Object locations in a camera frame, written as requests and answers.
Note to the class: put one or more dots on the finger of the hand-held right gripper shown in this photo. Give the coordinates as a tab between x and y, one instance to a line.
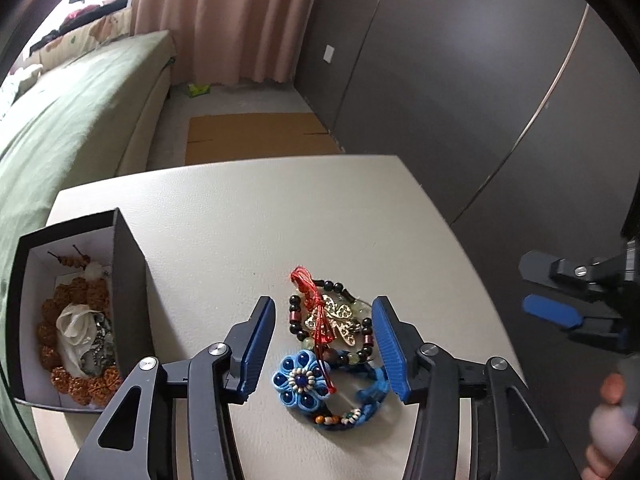
540	267
550	310

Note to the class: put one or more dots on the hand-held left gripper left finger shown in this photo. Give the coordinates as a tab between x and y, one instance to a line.
257	345

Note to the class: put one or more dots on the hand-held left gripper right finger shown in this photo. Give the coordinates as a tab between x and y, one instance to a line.
387	350

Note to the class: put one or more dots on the black jewelry box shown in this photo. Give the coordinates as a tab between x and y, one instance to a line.
132	280

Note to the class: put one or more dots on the person's right hand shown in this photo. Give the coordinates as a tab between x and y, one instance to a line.
612	390

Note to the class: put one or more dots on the white fabric flower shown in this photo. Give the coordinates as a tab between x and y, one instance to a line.
72	325

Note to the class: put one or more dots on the dark grey wardrobe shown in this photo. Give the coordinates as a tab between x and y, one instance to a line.
450	85

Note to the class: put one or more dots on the brown cardboard sheet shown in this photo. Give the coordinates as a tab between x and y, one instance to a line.
250	137

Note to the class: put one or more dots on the cream bed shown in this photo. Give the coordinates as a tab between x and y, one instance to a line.
145	125

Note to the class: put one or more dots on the green packet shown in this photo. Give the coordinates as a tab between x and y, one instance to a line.
198	91

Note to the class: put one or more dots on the green covered bed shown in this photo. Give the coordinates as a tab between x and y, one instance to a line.
75	100

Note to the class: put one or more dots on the pink curtain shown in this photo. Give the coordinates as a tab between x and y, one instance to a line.
225	10

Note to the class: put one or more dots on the floral cloth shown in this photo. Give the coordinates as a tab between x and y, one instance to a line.
100	27

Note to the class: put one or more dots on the pile of clothes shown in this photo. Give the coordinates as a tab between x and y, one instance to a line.
90	10

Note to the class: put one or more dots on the white wall socket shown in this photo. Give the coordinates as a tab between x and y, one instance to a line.
328	54

